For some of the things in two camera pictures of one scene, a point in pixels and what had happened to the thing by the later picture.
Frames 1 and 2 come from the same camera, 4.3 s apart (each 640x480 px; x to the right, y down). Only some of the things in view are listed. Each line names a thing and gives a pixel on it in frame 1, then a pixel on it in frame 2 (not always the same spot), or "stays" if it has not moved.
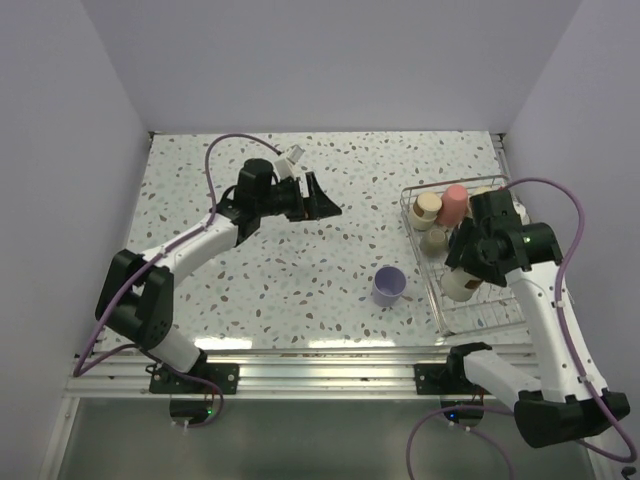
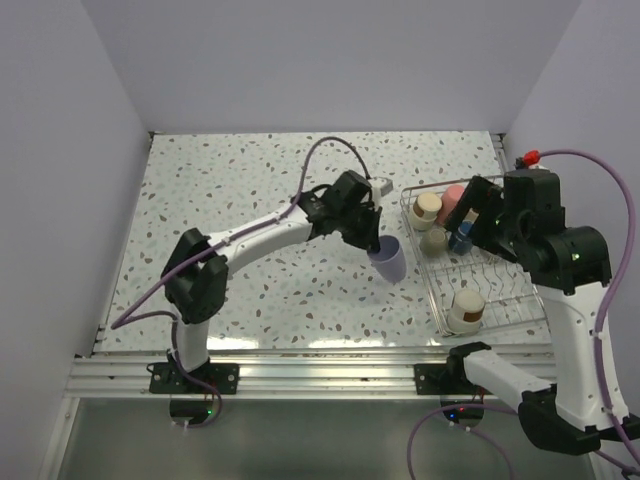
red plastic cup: [453, 206] stays
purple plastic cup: [389, 284] to [389, 261]
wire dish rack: [436, 212] stays
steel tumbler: [458, 285] to [465, 314]
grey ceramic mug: [435, 242] stays
